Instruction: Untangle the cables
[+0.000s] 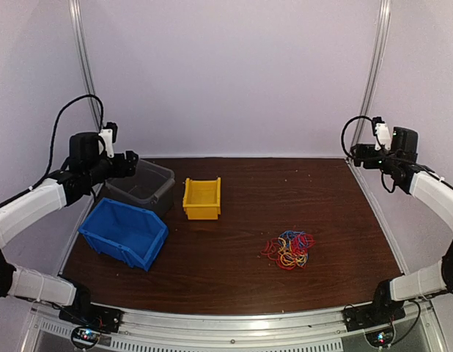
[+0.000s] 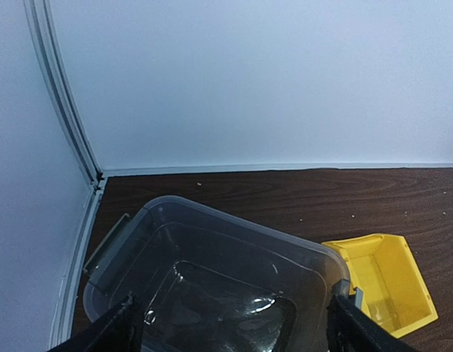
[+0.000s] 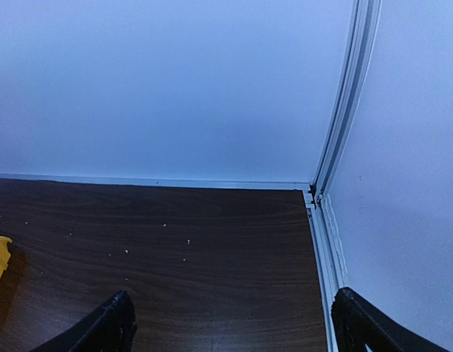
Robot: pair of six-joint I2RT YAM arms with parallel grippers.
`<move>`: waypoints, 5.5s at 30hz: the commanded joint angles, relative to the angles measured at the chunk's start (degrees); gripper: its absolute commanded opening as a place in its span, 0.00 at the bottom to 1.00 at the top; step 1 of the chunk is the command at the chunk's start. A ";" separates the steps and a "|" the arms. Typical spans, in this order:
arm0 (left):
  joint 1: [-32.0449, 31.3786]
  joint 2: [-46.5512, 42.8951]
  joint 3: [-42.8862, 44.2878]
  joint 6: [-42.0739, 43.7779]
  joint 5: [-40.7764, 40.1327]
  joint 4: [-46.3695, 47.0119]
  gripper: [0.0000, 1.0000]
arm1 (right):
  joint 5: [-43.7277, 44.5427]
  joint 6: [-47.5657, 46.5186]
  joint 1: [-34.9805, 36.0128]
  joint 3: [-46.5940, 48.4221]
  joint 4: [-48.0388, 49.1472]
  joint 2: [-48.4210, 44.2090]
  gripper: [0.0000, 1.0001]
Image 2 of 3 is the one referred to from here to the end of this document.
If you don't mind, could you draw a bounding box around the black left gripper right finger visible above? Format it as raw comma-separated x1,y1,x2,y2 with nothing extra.
327,295,416,352

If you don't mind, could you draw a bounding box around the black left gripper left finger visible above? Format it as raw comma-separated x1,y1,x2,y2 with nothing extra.
51,293,144,352

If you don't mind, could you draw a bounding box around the yellow plastic bin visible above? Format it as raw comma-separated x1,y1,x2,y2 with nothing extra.
323,233,438,338

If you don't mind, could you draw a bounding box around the clear grey plastic tub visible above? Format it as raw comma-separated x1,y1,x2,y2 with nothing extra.
83,196,350,351

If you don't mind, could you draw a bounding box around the left corner aluminium post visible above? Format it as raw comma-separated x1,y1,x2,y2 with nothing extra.
23,1,103,190

